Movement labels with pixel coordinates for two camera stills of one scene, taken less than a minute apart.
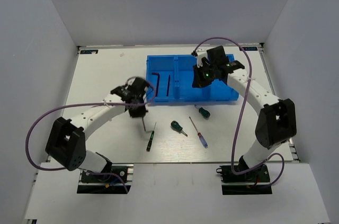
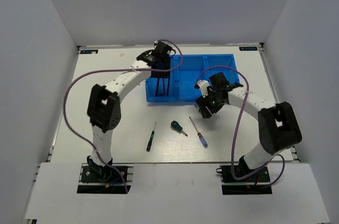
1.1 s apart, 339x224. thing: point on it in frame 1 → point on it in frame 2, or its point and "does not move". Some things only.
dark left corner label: [89, 52] does not move
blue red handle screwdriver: [200, 135] does not move
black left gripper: [139, 113] → [162, 74]
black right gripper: [198, 82] → [203, 102]
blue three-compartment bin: [172, 77] does not move
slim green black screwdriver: [149, 144] does not move
